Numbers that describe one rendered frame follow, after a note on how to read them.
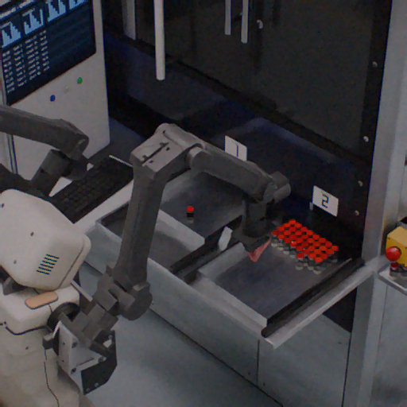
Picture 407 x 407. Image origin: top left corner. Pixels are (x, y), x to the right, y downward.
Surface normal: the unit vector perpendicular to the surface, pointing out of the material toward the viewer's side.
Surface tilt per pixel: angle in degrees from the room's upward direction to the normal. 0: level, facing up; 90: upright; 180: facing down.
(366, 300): 90
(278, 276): 0
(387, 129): 90
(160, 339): 0
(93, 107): 90
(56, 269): 90
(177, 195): 0
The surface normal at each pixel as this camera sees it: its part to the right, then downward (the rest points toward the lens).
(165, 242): 0.00, -0.78
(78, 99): 0.80, 0.37
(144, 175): -0.69, 0.32
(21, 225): -0.58, -0.24
